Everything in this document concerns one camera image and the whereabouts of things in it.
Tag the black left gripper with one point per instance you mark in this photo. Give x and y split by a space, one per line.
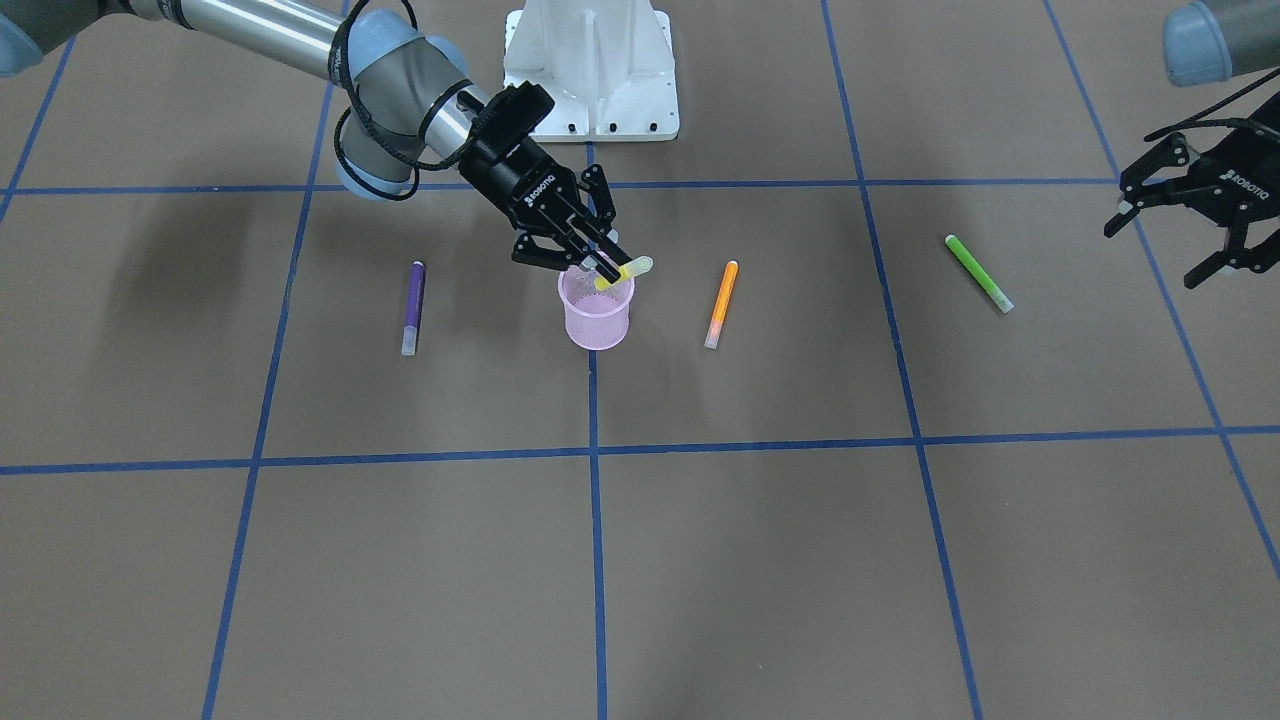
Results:
1232 184

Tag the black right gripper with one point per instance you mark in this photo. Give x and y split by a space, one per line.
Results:
527 187

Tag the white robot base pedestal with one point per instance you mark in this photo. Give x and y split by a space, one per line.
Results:
609 67

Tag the orange marker pen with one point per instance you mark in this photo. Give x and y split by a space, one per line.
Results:
721 305

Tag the yellow marker pen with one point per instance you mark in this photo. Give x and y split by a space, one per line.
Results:
628 272

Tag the green marker pen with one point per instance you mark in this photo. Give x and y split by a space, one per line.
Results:
980 275

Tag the purple marker pen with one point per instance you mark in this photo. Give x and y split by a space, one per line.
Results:
413 309

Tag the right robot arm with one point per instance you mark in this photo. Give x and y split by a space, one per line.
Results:
412 109

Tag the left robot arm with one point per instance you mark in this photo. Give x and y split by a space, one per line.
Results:
1213 41

